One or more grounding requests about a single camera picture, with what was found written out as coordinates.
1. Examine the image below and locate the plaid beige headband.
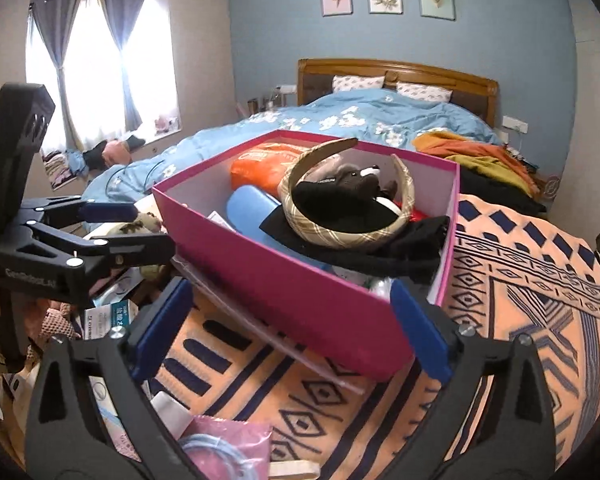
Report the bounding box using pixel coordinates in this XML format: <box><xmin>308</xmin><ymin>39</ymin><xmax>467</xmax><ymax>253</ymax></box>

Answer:
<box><xmin>278</xmin><ymin>138</ymin><xmax>415</xmax><ymax>252</ymax></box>

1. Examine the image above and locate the black fabric pouch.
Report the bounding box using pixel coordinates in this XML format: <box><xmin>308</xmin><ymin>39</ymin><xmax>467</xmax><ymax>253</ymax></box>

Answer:
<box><xmin>260</xmin><ymin>176</ymin><xmax>450</xmax><ymax>285</ymax></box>

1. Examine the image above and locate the small plush toy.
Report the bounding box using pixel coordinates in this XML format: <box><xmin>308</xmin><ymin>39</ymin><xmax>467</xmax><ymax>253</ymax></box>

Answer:
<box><xmin>108</xmin><ymin>212</ymin><xmax>166</xmax><ymax>283</ymax></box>

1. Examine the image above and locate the windowsill clothes pile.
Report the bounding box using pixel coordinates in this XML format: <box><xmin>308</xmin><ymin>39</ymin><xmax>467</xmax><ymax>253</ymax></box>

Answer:
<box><xmin>42</xmin><ymin>134</ymin><xmax>146</xmax><ymax>188</ymax></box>

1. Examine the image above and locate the white blue medicine box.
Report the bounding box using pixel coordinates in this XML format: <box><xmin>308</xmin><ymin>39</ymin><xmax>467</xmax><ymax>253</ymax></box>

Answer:
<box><xmin>83</xmin><ymin>299</ymin><xmax>138</xmax><ymax>340</ymax></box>

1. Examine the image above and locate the clear plastic sheet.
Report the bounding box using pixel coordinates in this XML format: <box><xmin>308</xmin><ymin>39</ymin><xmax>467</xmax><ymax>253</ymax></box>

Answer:
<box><xmin>171</xmin><ymin>254</ymin><xmax>365</xmax><ymax>396</ymax></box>

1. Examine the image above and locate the blue cylinder bottle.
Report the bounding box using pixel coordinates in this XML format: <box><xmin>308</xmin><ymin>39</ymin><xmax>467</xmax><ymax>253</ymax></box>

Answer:
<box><xmin>226</xmin><ymin>185</ymin><xmax>328</xmax><ymax>271</ymax></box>

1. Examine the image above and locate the pink red packet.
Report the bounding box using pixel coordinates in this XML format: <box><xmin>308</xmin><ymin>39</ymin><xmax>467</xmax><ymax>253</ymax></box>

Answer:
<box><xmin>178</xmin><ymin>416</ymin><xmax>272</xmax><ymax>479</ymax></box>

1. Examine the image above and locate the orange patterned blanket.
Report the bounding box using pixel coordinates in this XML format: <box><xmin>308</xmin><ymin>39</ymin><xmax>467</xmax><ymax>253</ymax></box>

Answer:
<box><xmin>149</xmin><ymin>194</ymin><xmax>600</xmax><ymax>479</ymax></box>

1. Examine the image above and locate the orange snack bag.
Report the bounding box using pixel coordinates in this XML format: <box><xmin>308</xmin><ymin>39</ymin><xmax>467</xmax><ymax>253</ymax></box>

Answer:
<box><xmin>230</xmin><ymin>143</ymin><xmax>306</xmax><ymax>198</ymax></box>

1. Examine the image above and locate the pink storage box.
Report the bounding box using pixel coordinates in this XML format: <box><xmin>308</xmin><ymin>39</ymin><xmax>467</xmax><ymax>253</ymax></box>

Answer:
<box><xmin>150</xmin><ymin>128</ymin><xmax>463</xmax><ymax>384</ymax></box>

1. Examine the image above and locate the grey curtain left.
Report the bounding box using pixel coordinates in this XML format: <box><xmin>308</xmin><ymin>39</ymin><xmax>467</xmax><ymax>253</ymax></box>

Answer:
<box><xmin>30</xmin><ymin>0</ymin><xmax>83</xmax><ymax>151</ymax></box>

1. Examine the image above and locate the grey curtain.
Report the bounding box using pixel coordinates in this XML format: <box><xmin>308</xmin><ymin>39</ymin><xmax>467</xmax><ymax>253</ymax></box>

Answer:
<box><xmin>98</xmin><ymin>0</ymin><xmax>145</xmax><ymax>131</ymax></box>
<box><xmin>30</xmin><ymin>0</ymin><xmax>83</xmax><ymax>151</ymax></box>

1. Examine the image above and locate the grey curtain right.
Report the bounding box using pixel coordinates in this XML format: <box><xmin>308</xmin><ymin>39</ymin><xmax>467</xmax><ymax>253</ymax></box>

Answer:
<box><xmin>98</xmin><ymin>0</ymin><xmax>145</xmax><ymax>131</ymax></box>

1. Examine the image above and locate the red plastic toy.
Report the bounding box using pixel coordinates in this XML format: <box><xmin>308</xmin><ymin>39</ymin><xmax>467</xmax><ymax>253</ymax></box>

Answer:
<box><xmin>410</xmin><ymin>208</ymin><xmax>429</xmax><ymax>222</ymax></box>

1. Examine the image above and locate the brown teddy bear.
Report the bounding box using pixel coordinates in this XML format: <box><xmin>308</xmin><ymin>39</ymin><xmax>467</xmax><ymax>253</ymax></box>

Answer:
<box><xmin>325</xmin><ymin>164</ymin><xmax>398</xmax><ymax>200</ymax></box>

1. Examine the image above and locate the wooden headboard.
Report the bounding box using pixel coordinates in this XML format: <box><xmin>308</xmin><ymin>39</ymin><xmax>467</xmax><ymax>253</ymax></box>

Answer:
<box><xmin>297</xmin><ymin>58</ymin><xmax>500</xmax><ymax>127</ymax></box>

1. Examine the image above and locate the black clothes pile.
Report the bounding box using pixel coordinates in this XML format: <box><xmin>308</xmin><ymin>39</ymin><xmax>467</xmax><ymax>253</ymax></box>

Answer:
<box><xmin>460</xmin><ymin>167</ymin><xmax>547</xmax><ymax>219</ymax></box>

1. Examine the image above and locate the left patterned pillow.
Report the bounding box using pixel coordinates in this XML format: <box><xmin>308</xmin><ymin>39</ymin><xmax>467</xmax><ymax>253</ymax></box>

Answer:
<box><xmin>332</xmin><ymin>75</ymin><xmax>385</xmax><ymax>93</ymax></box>

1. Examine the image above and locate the patterned pillow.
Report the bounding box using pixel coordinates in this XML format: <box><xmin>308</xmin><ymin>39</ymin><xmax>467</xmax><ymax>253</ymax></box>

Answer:
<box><xmin>332</xmin><ymin>75</ymin><xmax>385</xmax><ymax>93</ymax></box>
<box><xmin>396</xmin><ymin>81</ymin><xmax>453</xmax><ymax>103</ymax></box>

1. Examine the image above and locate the blue floral duvet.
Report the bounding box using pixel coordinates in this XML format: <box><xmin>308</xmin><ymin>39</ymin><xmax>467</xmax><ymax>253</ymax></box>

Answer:
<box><xmin>82</xmin><ymin>89</ymin><xmax>502</xmax><ymax>203</ymax></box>

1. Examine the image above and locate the orange mustard clothes pile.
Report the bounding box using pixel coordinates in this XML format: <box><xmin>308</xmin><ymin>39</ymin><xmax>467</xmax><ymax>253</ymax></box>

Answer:
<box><xmin>413</xmin><ymin>130</ymin><xmax>540</xmax><ymax>198</ymax></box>

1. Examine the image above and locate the right patterned pillow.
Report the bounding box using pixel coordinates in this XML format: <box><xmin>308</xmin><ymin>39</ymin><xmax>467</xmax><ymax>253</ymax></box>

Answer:
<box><xmin>396</xmin><ymin>81</ymin><xmax>453</xmax><ymax>103</ymax></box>

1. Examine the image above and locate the wall power socket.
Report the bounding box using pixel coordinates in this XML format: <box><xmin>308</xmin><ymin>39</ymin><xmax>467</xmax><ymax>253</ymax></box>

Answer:
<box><xmin>502</xmin><ymin>116</ymin><xmax>529</xmax><ymax>134</ymax></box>

